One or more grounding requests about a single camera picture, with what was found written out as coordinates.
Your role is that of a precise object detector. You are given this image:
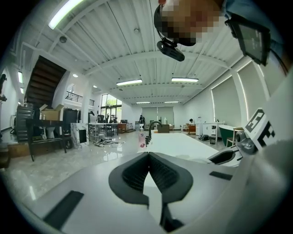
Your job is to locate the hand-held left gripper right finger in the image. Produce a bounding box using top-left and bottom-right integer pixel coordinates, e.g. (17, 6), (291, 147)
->
(149, 152), (194, 232)

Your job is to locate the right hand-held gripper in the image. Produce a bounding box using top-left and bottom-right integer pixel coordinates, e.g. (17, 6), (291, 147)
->
(207, 107), (277, 165)

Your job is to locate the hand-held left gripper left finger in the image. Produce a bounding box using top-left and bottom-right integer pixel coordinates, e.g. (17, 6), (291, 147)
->
(108, 151), (151, 206)

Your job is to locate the green bathtub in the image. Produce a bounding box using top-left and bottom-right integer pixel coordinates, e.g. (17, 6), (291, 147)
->
(218, 124), (238, 145)

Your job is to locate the black bathtub faucet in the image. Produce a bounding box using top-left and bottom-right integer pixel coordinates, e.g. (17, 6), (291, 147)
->
(145, 121), (163, 148)

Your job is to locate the light wooden stool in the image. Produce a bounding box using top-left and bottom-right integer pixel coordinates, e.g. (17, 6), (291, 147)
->
(226, 127), (245, 148)

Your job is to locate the white cabinet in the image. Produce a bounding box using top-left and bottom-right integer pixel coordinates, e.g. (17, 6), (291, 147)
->
(202, 122), (224, 139)

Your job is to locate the pink label bottle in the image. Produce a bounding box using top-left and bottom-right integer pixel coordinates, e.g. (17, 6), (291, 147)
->
(138, 131), (147, 149)

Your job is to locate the white roller blind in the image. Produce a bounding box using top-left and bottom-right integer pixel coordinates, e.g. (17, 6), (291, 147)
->
(237, 60), (267, 128)
(210, 76), (242, 128)

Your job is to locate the white work desk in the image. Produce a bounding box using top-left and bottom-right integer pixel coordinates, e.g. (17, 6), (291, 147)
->
(88, 122), (128, 138)

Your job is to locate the white marble block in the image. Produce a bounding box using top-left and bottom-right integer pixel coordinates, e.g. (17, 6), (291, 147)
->
(70, 122), (90, 149)

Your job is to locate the white toilet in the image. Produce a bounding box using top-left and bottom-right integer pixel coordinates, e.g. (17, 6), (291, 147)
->
(44, 126), (56, 139)

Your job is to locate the black balcony railing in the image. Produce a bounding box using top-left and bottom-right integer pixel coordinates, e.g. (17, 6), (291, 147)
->
(65, 90), (95, 106)

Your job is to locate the dark wooden table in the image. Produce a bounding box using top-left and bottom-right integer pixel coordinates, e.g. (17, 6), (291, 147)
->
(25, 118), (72, 162)

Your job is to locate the open cardboard box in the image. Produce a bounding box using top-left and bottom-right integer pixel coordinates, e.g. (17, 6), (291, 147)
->
(39, 104), (65, 121)

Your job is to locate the black chest-mounted device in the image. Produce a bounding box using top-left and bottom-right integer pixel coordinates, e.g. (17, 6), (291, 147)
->
(225, 13), (271, 66)

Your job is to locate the dark metal cabinet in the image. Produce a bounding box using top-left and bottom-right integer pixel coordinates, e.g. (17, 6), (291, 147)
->
(15, 105), (35, 142)

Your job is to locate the dark wooden staircase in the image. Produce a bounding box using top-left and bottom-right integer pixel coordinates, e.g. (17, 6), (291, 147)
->
(24, 55), (67, 108)

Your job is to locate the person's head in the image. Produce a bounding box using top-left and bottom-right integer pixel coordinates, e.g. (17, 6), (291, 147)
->
(153, 0), (226, 47)

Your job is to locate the black head camera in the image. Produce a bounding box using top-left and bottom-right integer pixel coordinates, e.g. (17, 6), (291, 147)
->
(156, 37), (185, 62)

